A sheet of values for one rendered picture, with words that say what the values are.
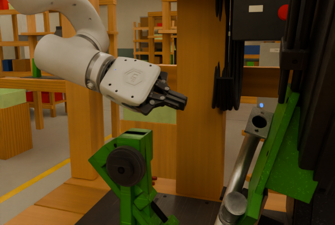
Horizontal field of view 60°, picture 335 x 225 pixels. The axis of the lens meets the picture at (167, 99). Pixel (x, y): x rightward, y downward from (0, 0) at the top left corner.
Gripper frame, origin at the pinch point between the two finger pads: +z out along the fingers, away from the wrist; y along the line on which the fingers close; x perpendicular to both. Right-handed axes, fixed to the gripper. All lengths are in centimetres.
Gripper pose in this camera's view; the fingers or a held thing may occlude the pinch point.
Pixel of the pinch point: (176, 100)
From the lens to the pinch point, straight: 58.6
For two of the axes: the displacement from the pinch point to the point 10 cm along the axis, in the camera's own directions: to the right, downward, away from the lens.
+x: -0.2, 5.2, 8.5
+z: 9.2, 3.5, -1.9
